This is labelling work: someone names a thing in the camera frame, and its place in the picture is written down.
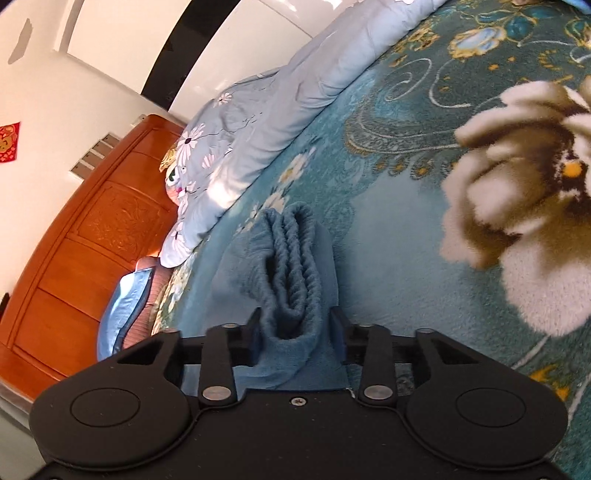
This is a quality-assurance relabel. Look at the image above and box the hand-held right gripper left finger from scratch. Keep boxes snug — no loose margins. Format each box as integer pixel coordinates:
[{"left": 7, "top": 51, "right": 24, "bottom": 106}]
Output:
[{"left": 115, "top": 307, "right": 263, "bottom": 408}]

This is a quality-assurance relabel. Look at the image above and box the brown pillow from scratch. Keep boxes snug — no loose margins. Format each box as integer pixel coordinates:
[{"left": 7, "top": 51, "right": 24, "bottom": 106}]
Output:
[{"left": 121, "top": 256, "right": 175, "bottom": 344}]

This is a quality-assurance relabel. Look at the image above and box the orange wooden headboard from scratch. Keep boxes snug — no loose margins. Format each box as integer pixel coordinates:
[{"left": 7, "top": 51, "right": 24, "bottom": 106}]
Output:
[{"left": 0, "top": 114, "right": 191, "bottom": 400}]

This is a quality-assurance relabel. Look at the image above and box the red wall decoration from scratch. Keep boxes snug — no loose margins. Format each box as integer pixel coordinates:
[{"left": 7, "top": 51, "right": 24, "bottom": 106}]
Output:
[{"left": 0, "top": 122, "right": 22, "bottom": 163}]

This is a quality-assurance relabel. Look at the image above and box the cartoon print pillow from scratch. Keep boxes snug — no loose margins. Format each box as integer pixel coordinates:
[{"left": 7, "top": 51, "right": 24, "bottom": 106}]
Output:
[{"left": 159, "top": 147, "right": 186, "bottom": 209}]

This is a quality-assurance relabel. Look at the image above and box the blue pillow towel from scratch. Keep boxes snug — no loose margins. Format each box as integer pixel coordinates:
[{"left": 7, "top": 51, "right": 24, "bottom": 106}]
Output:
[{"left": 96, "top": 268, "right": 154, "bottom": 361}]

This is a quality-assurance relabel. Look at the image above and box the white wardrobe with black band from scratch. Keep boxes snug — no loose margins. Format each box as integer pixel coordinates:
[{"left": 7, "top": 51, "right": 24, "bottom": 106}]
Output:
[{"left": 141, "top": 0, "right": 354, "bottom": 126}]

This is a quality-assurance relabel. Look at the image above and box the light blue floral quilt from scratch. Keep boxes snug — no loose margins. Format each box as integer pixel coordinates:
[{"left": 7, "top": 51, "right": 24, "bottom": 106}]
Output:
[{"left": 159, "top": 0, "right": 450, "bottom": 269}]

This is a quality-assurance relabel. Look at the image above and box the row of wall switch panels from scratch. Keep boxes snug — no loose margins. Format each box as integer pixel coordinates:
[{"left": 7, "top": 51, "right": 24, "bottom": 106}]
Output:
[{"left": 70, "top": 133, "right": 122, "bottom": 179}]

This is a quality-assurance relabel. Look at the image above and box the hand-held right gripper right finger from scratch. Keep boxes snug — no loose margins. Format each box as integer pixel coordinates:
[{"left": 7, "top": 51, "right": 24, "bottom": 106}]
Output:
[{"left": 329, "top": 306, "right": 469, "bottom": 409}]

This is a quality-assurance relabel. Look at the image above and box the teal floral blanket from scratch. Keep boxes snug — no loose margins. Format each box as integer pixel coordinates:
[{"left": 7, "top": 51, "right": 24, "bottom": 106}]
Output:
[{"left": 148, "top": 0, "right": 591, "bottom": 416}]

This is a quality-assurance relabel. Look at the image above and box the blue garment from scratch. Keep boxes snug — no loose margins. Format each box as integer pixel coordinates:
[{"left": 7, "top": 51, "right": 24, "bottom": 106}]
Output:
[{"left": 222, "top": 202, "right": 352, "bottom": 392}]

